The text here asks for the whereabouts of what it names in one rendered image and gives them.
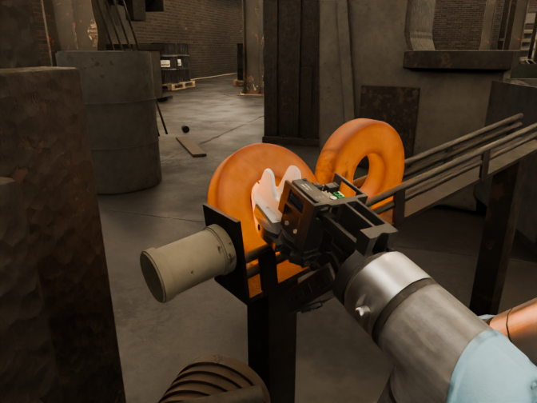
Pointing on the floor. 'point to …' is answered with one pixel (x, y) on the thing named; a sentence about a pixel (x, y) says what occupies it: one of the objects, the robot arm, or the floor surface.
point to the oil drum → (119, 117)
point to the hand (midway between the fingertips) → (260, 193)
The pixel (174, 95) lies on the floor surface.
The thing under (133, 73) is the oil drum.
